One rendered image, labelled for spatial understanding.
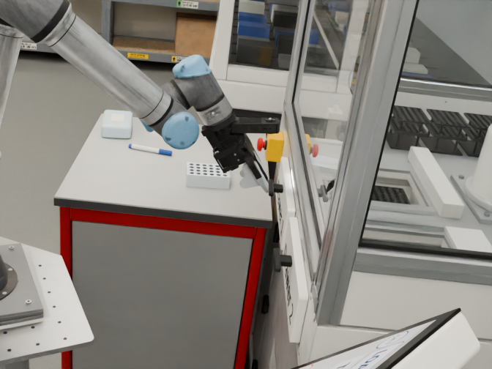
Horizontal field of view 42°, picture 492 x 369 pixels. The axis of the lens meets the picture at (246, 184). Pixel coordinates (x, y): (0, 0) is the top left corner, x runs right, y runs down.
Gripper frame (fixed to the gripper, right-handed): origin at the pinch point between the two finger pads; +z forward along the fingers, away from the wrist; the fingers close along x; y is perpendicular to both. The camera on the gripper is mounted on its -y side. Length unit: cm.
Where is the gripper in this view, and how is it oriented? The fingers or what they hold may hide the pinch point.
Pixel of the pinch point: (267, 183)
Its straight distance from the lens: 154.3
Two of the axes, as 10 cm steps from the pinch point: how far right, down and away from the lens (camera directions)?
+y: -8.8, 4.2, 2.1
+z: 4.7, 7.9, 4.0
